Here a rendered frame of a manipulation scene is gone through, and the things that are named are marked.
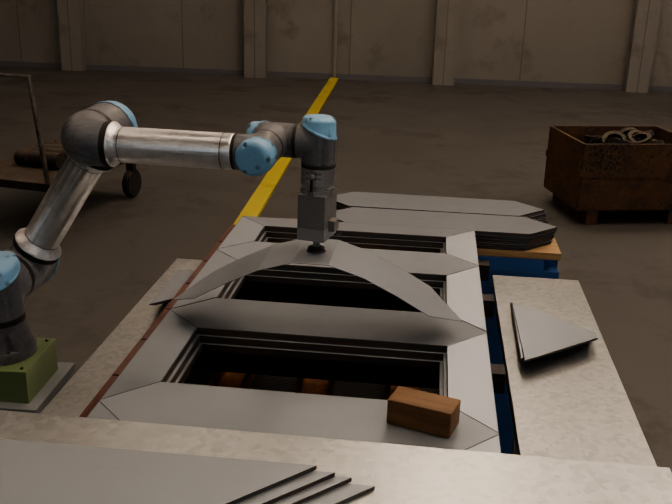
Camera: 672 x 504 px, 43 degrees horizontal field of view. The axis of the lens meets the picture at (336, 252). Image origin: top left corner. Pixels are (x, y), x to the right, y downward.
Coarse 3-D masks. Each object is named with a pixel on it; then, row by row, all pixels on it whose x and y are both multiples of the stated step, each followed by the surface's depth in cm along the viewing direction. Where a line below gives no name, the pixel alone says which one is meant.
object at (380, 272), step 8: (376, 256) 200; (368, 264) 193; (376, 264) 196; (384, 264) 198; (392, 264) 201; (368, 272) 189; (376, 272) 191; (384, 272) 194; (392, 272) 196; (368, 280) 185; (376, 280) 187; (384, 280) 190; (392, 280) 192; (384, 288) 185; (392, 288) 188
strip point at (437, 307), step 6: (432, 294) 198; (432, 300) 195; (438, 300) 197; (432, 306) 192; (438, 306) 194; (444, 306) 196; (432, 312) 189; (438, 312) 191; (444, 312) 193; (450, 312) 195; (444, 318) 190; (450, 318) 192; (456, 318) 194
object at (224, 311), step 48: (288, 240) 266; (384, 240) 263; (432, 240) 262; (432, 288) 229; (192, 336) 190; (240, 336) 193; (288, 336) 191; (336, 336) 191; (384, 336) 191; (432, 336) 192
